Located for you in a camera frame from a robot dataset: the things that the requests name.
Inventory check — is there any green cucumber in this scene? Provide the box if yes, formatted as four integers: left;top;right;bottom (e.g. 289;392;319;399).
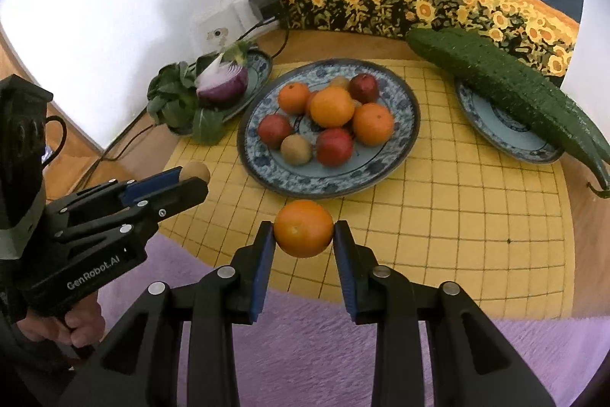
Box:
405;27;610;199

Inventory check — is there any small blue patterned plate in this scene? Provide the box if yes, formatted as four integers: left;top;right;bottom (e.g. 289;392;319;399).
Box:
455;80;565;164

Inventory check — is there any blue patterned vegetable plate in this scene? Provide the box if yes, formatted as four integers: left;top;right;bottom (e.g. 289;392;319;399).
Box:
195;48;273;122

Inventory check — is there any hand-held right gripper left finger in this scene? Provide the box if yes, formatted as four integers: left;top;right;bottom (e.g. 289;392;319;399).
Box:
59;221;277;407

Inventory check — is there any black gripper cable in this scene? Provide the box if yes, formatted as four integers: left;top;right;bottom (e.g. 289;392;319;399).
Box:
43;115;68;172

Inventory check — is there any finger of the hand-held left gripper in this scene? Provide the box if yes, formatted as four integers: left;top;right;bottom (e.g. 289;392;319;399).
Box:
55;177;209;246
45;167;184;217

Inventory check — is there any green bok choy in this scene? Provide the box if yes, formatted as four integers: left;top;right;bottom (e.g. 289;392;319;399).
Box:
147;42;253;146

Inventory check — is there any black power adapter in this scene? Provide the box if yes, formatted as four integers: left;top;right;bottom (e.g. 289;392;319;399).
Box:
249;0;283;19

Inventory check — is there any yellow grid mat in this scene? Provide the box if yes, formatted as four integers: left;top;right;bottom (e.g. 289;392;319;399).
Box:
159;59;573;319

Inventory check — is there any large blue patterned plate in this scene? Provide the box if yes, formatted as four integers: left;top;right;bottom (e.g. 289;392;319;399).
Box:
237;59;421;199

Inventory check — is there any purple fluffy towel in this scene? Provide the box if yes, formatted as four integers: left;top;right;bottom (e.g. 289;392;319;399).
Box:
95;235;610;407

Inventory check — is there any orange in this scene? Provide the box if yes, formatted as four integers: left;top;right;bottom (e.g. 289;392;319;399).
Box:
310;86;356;127
273;199;334;258
278;82;311;114
353;103;395;146

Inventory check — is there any black power cable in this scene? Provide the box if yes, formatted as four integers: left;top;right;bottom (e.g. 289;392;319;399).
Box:
71;18;279;193
269;28;291;60

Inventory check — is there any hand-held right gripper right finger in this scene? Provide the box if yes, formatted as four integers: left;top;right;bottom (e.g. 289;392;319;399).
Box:
332;220;556;407

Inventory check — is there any white wall socket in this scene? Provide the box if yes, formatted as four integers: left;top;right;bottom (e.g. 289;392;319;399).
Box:
189;4;253;55

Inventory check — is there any halved red onion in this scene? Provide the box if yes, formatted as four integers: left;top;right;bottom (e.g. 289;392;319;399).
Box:
195;53;249;103

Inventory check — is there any person's left hand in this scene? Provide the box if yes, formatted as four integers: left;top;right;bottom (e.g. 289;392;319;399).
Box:
19;293;106;348

